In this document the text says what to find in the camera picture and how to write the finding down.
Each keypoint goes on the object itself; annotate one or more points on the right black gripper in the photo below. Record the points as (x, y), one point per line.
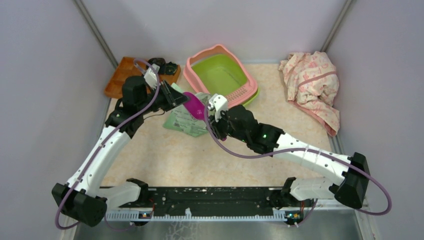
(215, 125)

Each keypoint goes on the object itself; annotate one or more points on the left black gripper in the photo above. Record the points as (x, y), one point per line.
(173, 97)

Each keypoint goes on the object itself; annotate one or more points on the green cat litter bag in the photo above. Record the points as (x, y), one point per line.
(182, 121)

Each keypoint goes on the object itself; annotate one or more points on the purple plastic scoop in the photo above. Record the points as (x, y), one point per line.
(200, 112)

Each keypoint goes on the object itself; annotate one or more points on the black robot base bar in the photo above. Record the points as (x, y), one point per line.
(216, 201)

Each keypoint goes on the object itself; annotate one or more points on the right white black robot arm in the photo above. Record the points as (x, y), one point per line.
(343, 178)

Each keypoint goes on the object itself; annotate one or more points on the green and pink litter box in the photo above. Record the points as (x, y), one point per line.
(216, 70)

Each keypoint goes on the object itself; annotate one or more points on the black part with green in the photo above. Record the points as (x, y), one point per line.
(170, 68)

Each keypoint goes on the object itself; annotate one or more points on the black round part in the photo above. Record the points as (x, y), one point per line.
(159, 61)

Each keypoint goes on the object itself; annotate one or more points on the orange compartment tray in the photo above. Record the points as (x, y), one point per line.
(127, 68)

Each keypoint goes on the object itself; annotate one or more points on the cream pink printed jacket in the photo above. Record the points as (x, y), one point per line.
(312, 85)

